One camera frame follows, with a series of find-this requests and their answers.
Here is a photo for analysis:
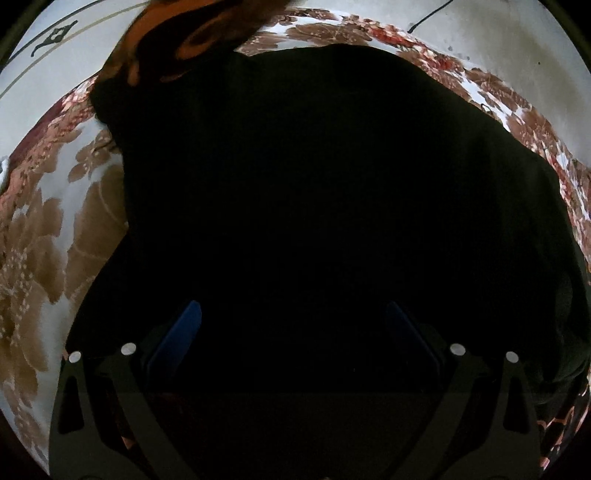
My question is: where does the black orange striped garment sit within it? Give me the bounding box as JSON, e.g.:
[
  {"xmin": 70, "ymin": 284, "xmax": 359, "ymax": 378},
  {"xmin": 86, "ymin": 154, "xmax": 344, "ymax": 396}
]
[{"xmin": 65, "ymin": 0, "xmax": 591, "ymax": 416}]

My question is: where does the black wall cable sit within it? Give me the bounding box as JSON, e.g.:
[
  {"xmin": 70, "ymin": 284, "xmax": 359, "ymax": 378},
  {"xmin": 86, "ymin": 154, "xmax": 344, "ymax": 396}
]
[{"xmin": 407, "ymin": 0, "xmax": 455, "ymax": 34}]

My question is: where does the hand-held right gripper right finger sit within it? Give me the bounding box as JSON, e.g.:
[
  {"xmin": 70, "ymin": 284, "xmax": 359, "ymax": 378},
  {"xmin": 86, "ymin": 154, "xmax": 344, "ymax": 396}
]
[{"xmin": 383, "ymin": 301, "xmax": 542, "ymax": 480}]

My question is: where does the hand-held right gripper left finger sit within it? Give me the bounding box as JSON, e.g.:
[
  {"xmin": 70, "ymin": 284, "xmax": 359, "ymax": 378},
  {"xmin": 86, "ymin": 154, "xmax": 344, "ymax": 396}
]
[{"xmin": 48, "ymin": 300, "xmax": 203, "ymax": 480}]

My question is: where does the brown floral blanket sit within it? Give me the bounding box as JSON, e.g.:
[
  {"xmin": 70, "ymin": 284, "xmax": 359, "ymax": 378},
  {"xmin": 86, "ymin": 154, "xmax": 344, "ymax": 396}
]
[{"xmin": 0, "ymin": 7, "xmax": 591, "ymax": 476}]

